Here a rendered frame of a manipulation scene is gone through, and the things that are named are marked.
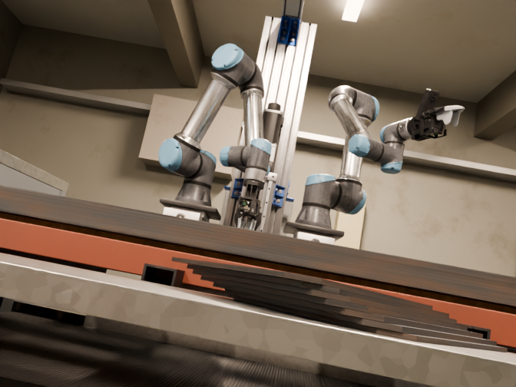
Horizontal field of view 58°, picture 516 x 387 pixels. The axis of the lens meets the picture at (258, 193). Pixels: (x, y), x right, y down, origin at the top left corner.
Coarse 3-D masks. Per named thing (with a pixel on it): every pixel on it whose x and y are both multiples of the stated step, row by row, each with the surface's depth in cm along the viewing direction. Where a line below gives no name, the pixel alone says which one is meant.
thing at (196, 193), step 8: (184, 184) 186; (192, 184) 184; (200, 184) 185; (208, 184) 187; (184, 192) 183; (192, 192) 183; (200, 192) 184; (208, 192) 187; (184, 200) 181; (192, 200) 181; (200, 200) 182; (208, 200) 185
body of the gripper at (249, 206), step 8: (248, 184) 154; (256, 184) 153; (248, 192) 155; (256, 192) 154; (240, 200) 154; (248, 200) 153; (256, 200) 153; (240, 208) 152; (248, 208) 153; (256, 208) 153; (248, 216) 156; (256, 216) 152
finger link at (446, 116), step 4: (448, 108) 150; (452, 108) 149; (456, 108) 149; (460, 108) 148; (440, 112) 153; (444, 112) 152; (448, 112) 151; (452, 112) 150; (436, 116) 155; (440, 116) 154; (444, 116) 152; (448, 116) 150; (444, 120) 152; (448, 120) 150
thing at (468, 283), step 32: (0, 192) 78; (32, 192) 77; (96, 224) 75; (128, 224) 75; (160, 224) 75; (192, 224) 74; (256, 256) 72; (288, 256) 72; (320, 256) 72; (352, 256) 71; (384, 256) 71; (416, 288) 71; (448, 288) 69; (480, 288) 69; (512, 288) 69
